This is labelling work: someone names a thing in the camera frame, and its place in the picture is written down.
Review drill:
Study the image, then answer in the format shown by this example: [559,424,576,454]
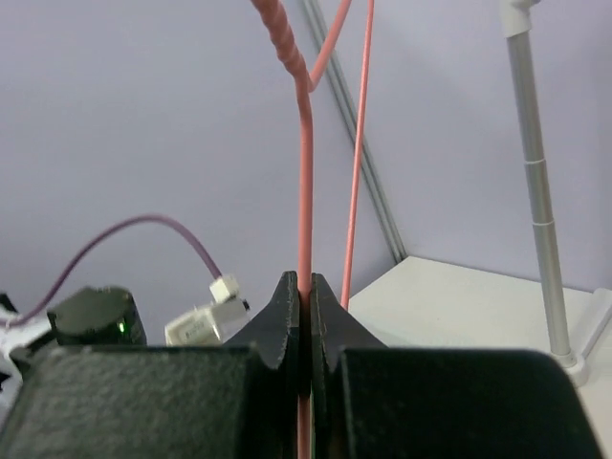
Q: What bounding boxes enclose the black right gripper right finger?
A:
[311,273,602,458]

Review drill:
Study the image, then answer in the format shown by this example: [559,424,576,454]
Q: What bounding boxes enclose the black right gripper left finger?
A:
[1,272,299,458]

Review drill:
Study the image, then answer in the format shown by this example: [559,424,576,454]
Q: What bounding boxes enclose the pink wire hanger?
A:
[252,1,375,458]

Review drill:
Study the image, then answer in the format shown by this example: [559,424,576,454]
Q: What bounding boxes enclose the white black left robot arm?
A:
[1,286,146,409]

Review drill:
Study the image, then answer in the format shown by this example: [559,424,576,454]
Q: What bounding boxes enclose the white metal clothes rack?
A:
[499,1,611,387]

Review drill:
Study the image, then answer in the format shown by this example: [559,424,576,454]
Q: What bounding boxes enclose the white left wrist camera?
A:
[164,274,250,346]

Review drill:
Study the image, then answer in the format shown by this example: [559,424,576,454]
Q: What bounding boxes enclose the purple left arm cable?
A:
[0,213,224,331]

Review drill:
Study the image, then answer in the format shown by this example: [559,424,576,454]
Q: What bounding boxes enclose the aluminium frame post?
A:
[300,0,408,264]

